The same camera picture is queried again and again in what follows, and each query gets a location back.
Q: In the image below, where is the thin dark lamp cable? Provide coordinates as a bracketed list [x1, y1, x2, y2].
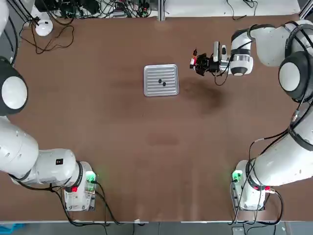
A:
[19, 18, 75, 55]

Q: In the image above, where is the black left arm base cable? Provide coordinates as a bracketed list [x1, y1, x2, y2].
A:
[48, 180, 137, 227]

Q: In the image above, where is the ribbed silver metal tray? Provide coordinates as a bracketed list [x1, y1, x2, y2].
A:
[143, 64, 180, 97]

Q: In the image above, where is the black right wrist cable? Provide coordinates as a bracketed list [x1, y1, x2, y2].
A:
[213, 56, 232, 86]

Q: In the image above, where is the small red oil bottle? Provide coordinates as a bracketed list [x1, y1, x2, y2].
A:
[189, 48, 199, 71]

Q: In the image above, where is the black adapter cable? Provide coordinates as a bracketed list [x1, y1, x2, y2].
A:
[225, 0, 248, 22]

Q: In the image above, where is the aluminium profile post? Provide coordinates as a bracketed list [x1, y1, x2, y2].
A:
[157, 0, 167, 23]

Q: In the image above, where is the black right arm base cable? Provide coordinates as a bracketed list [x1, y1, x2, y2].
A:
[228, 186, 285, 226]

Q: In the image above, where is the blue plastic item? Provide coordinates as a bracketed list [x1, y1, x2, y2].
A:
[0, 222, 25, 235]

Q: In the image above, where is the aluminium table edge rail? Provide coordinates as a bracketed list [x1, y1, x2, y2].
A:
[298, 0, 313, 19]

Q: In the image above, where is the white desk lamp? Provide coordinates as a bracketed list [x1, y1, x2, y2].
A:
[24, 14, 54, 37]

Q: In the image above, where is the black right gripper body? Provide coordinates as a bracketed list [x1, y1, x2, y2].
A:
[206, 56, 221, 74]

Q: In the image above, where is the black arm base cable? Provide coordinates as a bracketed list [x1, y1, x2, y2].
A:
[48, 180, 137, 227]
[228, 186, 285, 226]

